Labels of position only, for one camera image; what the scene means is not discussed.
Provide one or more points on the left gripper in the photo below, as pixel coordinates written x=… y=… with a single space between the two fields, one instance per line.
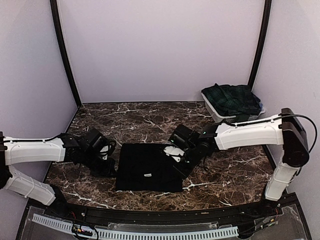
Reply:
x=109 y=169

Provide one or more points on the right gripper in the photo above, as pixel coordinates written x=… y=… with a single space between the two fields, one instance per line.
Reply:
x=185 y=172

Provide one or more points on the black t-shirt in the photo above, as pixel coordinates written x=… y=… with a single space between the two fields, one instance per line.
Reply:
x=146 y=167

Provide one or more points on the white laundry basket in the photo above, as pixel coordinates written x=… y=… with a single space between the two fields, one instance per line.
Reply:
x=230 y=116

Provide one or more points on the dark green plaid garment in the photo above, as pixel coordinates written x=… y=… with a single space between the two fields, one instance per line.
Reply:
x=233 y=97

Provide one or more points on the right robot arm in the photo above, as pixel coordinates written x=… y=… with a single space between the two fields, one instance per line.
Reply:
x=282 y=135

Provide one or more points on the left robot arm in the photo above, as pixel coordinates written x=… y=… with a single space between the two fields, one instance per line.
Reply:
x=63 y=148

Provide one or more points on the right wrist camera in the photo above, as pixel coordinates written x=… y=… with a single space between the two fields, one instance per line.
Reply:
x=182 y=139

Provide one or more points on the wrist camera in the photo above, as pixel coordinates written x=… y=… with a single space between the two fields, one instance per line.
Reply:
x=97 y=144
x=182 y=139

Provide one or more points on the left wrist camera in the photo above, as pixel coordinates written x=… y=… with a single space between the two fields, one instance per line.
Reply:
x=97 y=144

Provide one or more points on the white slotted cable duct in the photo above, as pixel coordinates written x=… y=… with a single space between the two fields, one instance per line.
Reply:
x=122 y=231

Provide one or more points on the black front rail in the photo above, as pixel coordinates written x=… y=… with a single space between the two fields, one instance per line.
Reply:
x=234 y=215

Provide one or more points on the left black frame post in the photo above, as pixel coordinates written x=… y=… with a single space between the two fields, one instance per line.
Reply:
x=63 y=51

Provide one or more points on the black frame post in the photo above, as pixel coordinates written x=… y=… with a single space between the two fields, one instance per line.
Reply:
x=63 y=51
x=260 y=43

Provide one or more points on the right black frame post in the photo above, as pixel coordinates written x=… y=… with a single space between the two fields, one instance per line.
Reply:
x=260 y=43

